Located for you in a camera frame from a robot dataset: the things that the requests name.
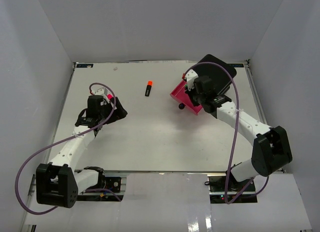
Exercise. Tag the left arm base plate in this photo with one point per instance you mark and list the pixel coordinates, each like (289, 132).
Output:
(110, 183)

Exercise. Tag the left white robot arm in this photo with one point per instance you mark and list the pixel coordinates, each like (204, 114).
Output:
(57, 182)

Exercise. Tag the right dark table label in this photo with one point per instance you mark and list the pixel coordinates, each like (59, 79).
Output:
(236, 65)

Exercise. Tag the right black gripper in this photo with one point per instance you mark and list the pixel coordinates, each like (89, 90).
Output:
(189, 94)

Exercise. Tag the orange cap black highlighter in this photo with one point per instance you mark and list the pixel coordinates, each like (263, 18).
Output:
(148, 88)

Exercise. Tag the dark blue table label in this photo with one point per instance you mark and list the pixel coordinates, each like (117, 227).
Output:
(84, 65)

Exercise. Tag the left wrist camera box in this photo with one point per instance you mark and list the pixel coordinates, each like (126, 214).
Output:
(101, 92)

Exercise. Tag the pink cap black highlighter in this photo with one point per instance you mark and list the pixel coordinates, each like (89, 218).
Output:
(109, 97)

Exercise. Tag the black pink drawer organizer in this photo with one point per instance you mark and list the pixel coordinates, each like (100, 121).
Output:
(214, 77)

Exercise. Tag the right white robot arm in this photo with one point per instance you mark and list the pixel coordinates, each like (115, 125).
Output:
(270, 145)

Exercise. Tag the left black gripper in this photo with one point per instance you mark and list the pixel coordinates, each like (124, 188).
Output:
(118, 114)

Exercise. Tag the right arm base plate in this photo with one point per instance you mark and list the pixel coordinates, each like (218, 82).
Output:
(217, 184)

